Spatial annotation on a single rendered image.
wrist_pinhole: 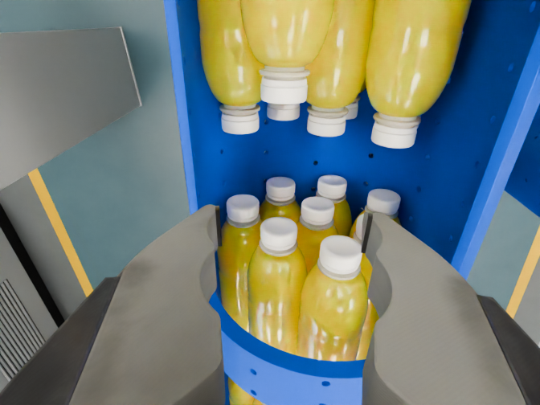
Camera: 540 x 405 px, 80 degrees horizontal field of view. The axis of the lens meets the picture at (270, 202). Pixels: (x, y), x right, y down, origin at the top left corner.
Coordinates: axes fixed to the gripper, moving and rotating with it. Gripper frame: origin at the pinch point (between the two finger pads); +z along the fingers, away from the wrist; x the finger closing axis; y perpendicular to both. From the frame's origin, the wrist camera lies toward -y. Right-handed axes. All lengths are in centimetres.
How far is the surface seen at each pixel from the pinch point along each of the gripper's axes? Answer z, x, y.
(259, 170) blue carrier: 30.8, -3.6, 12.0
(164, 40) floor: 128, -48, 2
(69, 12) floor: 128, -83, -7
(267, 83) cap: 16.6, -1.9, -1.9
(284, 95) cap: 16.0, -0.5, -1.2
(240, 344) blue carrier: 8.6, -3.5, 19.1
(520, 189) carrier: 49, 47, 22
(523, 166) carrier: 49, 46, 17
